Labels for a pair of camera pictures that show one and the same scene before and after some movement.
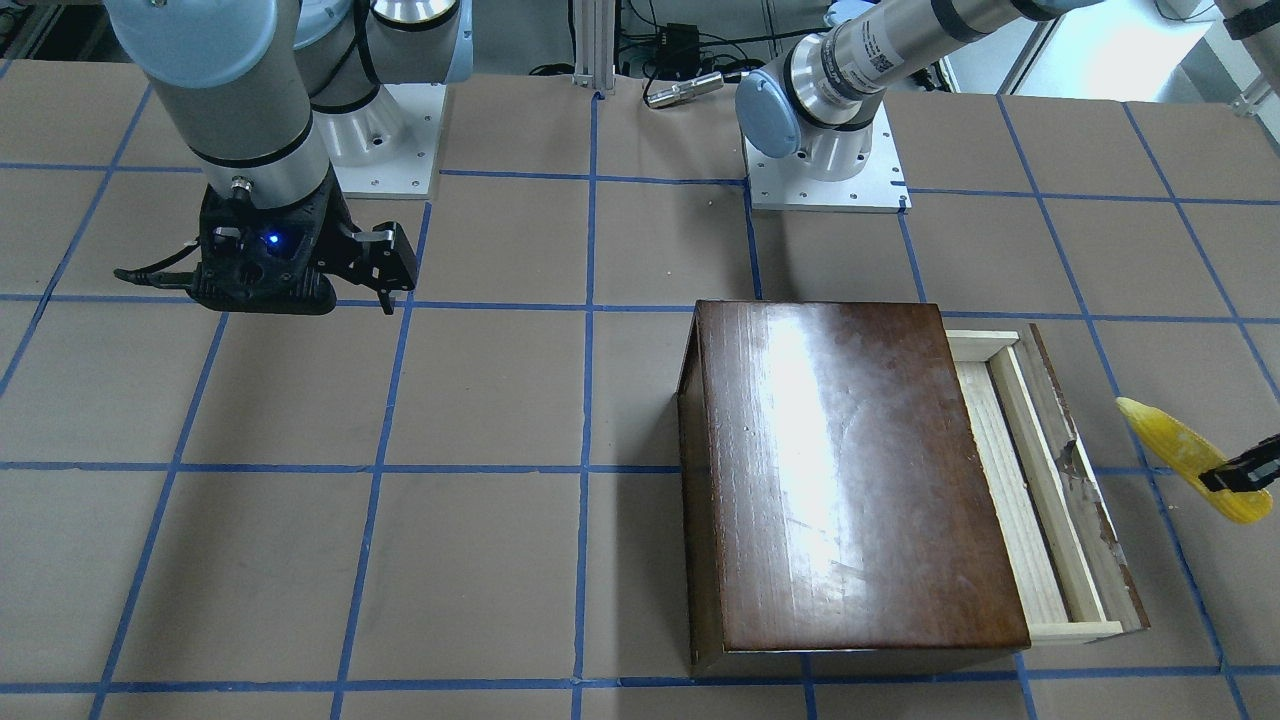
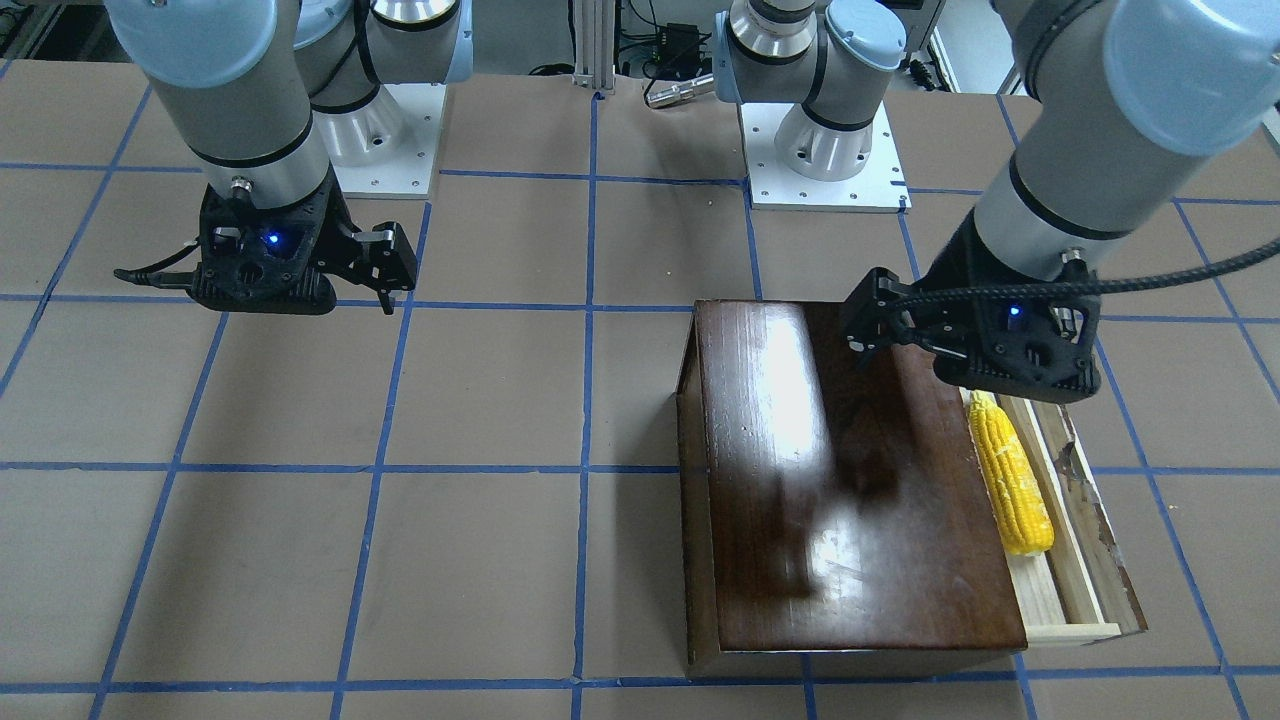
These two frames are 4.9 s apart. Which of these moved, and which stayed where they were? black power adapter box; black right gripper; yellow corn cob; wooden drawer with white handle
Moved: yellow corn cob
Stayed: black power adapter box; black right gripper; wooden drawer with white handle
